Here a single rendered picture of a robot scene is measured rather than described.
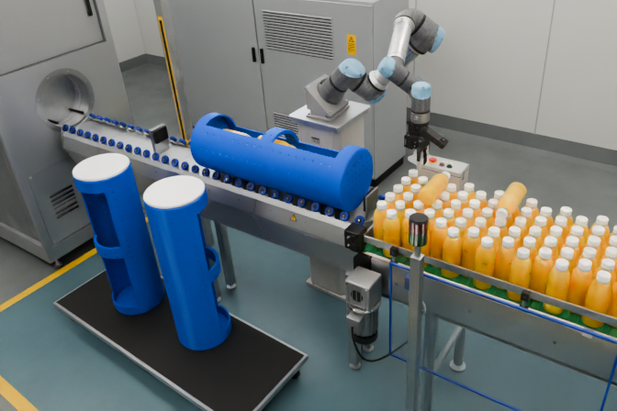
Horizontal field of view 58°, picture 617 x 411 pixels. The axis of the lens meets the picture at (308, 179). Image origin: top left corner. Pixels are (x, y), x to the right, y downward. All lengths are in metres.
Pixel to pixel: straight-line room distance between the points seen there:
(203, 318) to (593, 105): 3.41
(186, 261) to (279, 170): 0.62
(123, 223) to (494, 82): 3.33
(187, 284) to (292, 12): 2.32
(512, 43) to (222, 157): 2.96
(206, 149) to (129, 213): 0.55
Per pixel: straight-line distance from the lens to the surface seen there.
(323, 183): 2.32
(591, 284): 2.04
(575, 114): 4.95
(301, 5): 4.22
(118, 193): 2.92
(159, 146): 3.21
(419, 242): 1.89
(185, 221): 2.54
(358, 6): 3.93
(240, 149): 2.58
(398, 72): 2.26
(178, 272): 2.70
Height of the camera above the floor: 2.31
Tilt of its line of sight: 30 degrees down
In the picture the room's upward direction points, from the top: 5 degrees counter-clockwise
